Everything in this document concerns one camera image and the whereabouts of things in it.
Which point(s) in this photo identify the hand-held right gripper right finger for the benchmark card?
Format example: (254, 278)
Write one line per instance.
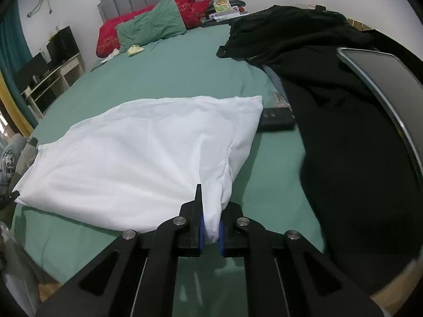
(222, 241)

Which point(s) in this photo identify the large red pillow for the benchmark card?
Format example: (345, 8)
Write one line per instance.
(107, 39)

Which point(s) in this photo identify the grey blue garment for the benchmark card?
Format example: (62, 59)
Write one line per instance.
(277, 86)

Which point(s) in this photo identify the green snack bag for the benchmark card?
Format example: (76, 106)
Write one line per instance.
(220, 4)

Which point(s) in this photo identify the folded black garment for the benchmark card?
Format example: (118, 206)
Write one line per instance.
(281, 26)

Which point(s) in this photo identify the small red pillow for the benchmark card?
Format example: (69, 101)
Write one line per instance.
(201, 10)

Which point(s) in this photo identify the grey printed folded garment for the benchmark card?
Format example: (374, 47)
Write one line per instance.
(10, 161)

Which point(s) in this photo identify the spread black garment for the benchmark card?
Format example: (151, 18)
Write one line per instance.
(347, 171)

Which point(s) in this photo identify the black car key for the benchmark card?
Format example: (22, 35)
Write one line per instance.
(276, 119)

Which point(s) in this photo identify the green pillow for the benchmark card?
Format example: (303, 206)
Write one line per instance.
(148, 26)

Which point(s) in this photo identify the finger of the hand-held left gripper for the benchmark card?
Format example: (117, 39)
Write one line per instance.
(10, 198)

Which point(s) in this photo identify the bed with green sheet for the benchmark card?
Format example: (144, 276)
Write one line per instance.
(198, 72)

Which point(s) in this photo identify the yellow green small cloth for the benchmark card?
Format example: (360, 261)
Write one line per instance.
(135, 49)

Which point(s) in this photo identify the white hooded jacket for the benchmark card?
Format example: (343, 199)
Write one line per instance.
(132, 155)

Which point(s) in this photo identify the grey tablet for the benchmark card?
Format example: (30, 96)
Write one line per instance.
(390, 82)

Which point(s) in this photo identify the yellow curtain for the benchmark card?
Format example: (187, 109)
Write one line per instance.
(13, 109)

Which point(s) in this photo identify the white tissue packet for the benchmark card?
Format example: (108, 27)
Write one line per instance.
(113, 54)

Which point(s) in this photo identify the black monitor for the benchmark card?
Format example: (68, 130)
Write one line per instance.
(29, 69)

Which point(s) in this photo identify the black computer tower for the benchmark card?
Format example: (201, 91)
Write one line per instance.
(62, 43)

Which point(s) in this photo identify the teal curtain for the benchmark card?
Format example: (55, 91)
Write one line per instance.
(10, 39)

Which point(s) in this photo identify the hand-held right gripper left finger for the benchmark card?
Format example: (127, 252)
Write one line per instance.
(200, 224)

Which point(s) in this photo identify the stack of papers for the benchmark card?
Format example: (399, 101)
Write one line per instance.
(226, 14)

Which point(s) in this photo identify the cardboard box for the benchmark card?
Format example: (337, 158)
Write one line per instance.
(360, 24)

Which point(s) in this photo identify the white wooden desk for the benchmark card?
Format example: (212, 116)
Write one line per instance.
(71, 69)

